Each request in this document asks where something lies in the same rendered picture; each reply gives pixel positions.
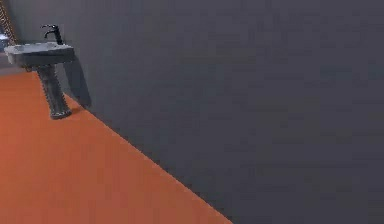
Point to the black sink tap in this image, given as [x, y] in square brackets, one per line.
[56, 33]

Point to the grey pedestal sink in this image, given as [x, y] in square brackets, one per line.
[40, 55]

